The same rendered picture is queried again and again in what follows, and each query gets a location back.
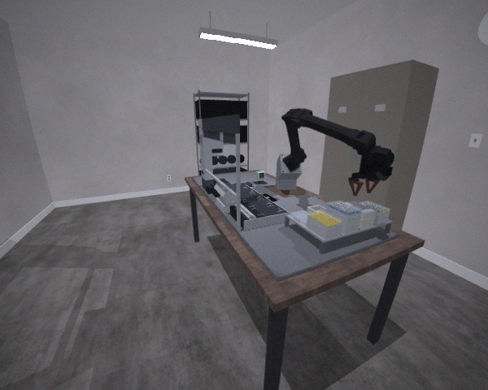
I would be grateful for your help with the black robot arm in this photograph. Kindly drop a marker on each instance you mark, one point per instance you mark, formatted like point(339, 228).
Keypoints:
point(365, 141)

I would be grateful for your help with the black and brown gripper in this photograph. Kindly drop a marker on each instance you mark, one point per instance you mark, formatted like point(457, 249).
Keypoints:
point(355, 176)

